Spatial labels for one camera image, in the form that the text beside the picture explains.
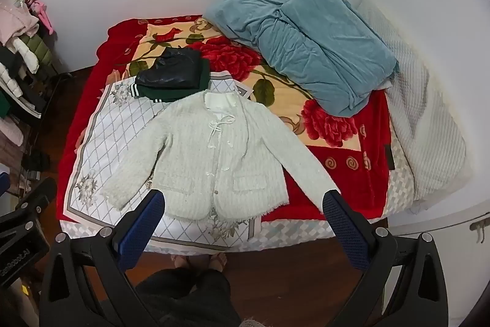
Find white diamond-pattern cloth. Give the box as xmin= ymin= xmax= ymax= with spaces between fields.
xmin=63 ymin=71 xmax=269 ymax=251

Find white puffer jacket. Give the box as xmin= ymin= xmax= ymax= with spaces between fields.
xmin=9 ymin=38 xmax=41 ymax=74

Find person's left foot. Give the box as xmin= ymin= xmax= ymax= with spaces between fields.
xmin=171 ymin=254 xmax=193 ymax=271

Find person's dark trousers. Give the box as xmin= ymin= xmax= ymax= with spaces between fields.
xmin=134 ymin=269 xmax=242 ymax=327

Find person's foot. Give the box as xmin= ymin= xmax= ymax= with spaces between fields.
xmin=208 ymin=252 xmax=229 ymax=273
xmin=171 ymin=254 xmax=193 ymax=271

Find white quilted bedspread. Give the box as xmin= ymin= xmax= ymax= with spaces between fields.
xmin=356 ymin=0 xmax=473 ymax=201

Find white patterned tablecloth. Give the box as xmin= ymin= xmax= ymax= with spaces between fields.
xmin=57 ymin=16 xmax=391 ymax=226

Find white fuzzy jacket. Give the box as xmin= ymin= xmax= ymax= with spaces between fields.
xmin=100 ymin=89 xmax=341 ymax=222

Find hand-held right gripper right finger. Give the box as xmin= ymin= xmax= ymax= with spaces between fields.
xmin=322 ymin=190 xmax=448 ymax=327

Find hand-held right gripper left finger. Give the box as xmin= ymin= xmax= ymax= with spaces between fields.
xmin=40 ymin=190 xmax=166 ymax=327

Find person's right foot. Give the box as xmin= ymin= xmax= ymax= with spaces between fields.
xmin=208 ymin=252 xmax=229 ymax=273

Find olive puffer jacket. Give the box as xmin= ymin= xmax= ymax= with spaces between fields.
xmin=21 ymin=32 xmax=54 ymax=67

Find green garment with striped cuffs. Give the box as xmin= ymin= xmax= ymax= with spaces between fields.
xmin=130 ymin=59 xmax=211 ymax=103

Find white cabinet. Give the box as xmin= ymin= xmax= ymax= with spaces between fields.
xmin=383 ymin=210 xmax=490 ymax=312

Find teal blanket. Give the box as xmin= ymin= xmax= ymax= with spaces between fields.
xmin=203 ymin=0 xmax=399 ymax=118

